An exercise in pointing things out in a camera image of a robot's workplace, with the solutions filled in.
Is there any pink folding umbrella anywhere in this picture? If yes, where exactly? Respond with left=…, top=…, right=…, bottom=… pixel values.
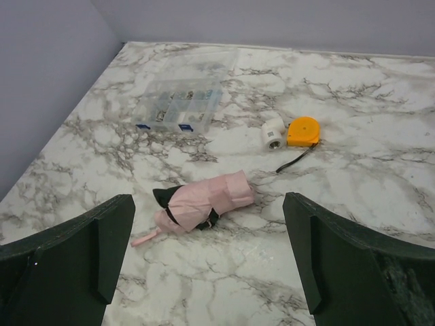
left=130, top=170, right=254, bottom=247

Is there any white orange small device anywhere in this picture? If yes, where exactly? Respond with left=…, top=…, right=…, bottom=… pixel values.
left=275, top=117, right=321, bottom=173

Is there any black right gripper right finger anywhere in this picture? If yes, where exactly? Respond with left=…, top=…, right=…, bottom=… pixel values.
left=283, top=192, right=434, bottom=325

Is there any white pipe elbow fitting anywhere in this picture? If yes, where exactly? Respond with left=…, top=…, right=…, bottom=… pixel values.
left=261, top=117, right=287, bottom=151

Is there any clear plastic organizer box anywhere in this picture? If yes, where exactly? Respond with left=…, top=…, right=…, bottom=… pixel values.
left=132, top=47, right=238, bottom=134

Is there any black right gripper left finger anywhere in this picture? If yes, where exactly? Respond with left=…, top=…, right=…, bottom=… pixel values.
left=1, top=194, right=135, bottom=325

